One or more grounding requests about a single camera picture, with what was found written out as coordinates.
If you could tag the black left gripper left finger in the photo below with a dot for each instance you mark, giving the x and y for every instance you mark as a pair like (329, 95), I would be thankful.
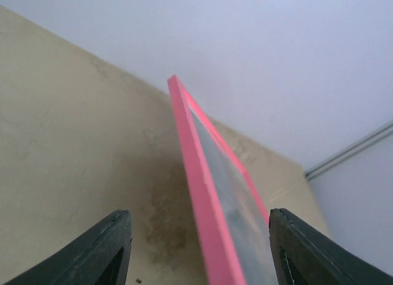
(101, 255)

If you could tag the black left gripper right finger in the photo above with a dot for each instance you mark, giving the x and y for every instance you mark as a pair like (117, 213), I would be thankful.
(303, 255)

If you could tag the aluminium corner post right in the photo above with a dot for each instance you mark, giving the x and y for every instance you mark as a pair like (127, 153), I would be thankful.
(353, 149)

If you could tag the pink wooden photo frame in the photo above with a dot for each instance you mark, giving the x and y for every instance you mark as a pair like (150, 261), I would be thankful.
(231, 219)

